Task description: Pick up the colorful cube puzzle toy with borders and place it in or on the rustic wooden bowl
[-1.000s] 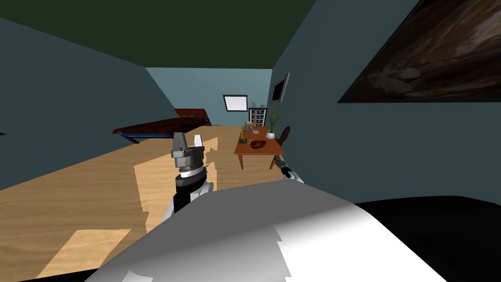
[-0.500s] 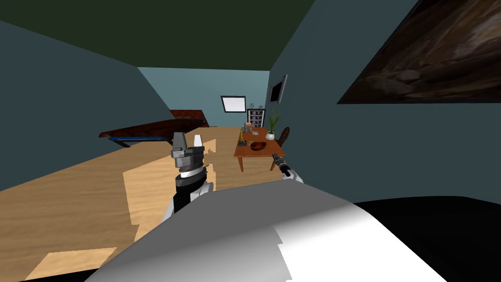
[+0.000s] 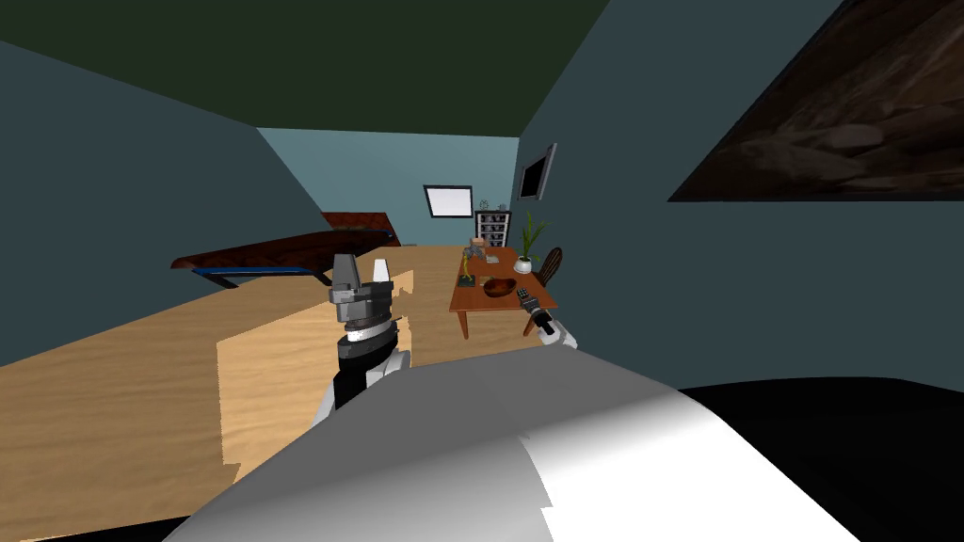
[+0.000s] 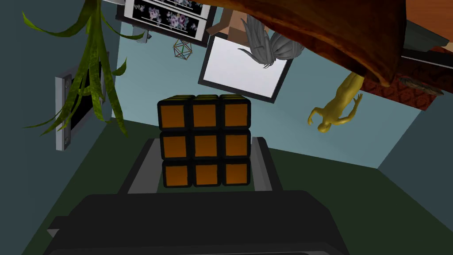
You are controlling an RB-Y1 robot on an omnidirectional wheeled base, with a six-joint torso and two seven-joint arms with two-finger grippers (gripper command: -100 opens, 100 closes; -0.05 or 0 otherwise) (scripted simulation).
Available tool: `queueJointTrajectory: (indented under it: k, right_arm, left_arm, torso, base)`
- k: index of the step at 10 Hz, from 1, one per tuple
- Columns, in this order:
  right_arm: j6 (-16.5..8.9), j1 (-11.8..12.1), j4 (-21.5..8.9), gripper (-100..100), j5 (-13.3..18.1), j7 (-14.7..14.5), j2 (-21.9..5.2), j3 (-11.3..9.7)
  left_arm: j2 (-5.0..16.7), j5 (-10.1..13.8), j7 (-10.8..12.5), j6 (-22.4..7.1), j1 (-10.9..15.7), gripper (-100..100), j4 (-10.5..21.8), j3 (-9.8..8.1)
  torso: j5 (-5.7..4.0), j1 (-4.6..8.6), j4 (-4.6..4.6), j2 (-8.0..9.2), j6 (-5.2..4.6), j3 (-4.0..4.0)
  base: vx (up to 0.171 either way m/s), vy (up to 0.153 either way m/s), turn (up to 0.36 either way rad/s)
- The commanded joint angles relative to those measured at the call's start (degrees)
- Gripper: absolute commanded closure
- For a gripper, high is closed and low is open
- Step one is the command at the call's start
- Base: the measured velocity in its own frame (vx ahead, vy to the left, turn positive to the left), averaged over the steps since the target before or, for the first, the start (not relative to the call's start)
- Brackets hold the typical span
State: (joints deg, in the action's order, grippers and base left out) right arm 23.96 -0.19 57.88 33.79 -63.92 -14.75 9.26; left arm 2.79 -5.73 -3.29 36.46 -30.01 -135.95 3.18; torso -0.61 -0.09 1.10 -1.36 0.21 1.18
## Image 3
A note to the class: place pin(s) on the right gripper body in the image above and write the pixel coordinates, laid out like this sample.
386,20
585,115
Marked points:
527,301

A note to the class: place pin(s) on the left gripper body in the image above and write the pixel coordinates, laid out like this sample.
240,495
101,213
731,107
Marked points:
365,302

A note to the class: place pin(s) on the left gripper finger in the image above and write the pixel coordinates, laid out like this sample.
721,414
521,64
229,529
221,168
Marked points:
380,272
346,271

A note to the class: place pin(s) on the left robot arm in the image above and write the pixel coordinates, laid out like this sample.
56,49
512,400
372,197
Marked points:
363,365

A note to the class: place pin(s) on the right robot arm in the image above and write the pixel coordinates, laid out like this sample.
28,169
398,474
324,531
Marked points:
866,459

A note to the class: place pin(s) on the brown wooden table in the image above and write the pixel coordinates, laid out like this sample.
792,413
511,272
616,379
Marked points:
497,305

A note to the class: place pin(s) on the dark wooden chair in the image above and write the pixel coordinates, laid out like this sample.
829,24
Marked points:
552,263

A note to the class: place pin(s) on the dark red-brown table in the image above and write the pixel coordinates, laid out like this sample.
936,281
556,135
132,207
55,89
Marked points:
286,252

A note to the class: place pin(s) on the black shelf unit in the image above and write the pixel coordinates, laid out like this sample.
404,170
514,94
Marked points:
493,228

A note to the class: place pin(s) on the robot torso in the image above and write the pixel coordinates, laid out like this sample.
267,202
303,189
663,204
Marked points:
482,452

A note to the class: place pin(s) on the large dark brown picture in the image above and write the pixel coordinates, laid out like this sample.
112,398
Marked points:
851,120

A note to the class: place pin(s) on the black wall television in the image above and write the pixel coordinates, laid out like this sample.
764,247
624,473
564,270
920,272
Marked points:
535,175

